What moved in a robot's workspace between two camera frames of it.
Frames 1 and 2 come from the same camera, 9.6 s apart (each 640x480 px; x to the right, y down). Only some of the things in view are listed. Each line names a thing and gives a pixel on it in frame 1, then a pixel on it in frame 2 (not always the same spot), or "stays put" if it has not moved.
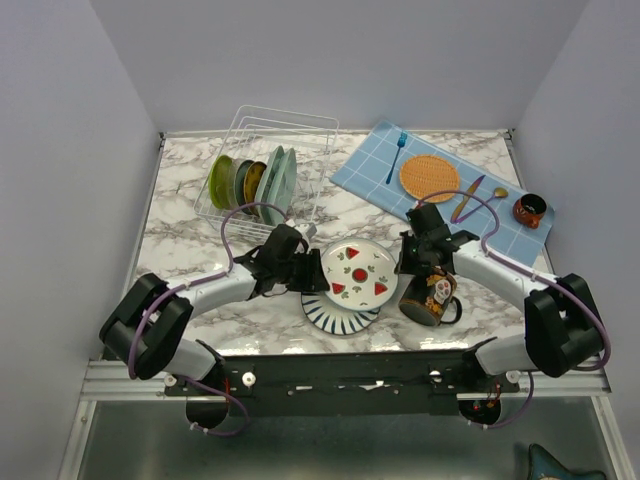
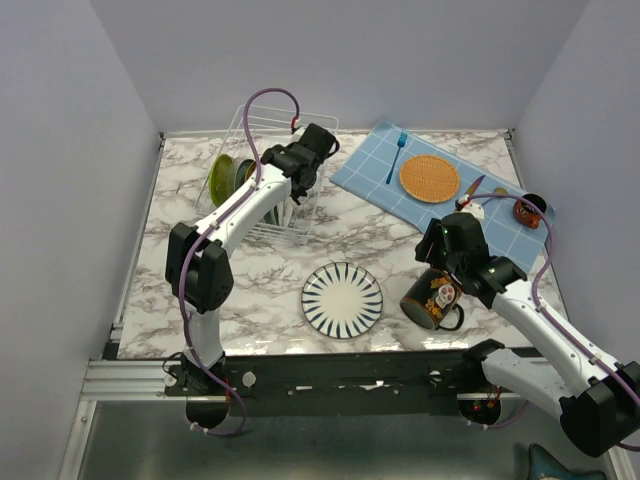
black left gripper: x=314 y=280 -> x=298 y=194
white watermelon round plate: x=362 y=274 -> x=288 y=209
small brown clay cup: x=529 y=209 stays put
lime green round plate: x=221 y=182 stays put
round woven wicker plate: x=426 y=174 stays put
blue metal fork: x=401 y=142 stays put
